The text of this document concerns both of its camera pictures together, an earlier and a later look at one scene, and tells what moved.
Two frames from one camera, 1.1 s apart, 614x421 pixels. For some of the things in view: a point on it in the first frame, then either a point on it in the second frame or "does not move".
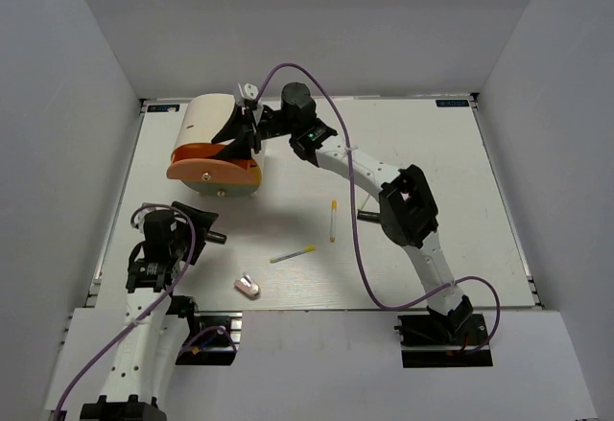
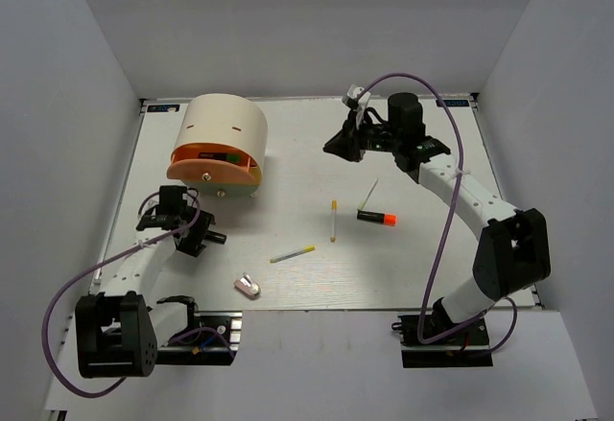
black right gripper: (242, 147) → (343, 144)
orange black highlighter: (375, 217) does not move
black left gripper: (203, 221) does not move
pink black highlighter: (217, 237) does not move
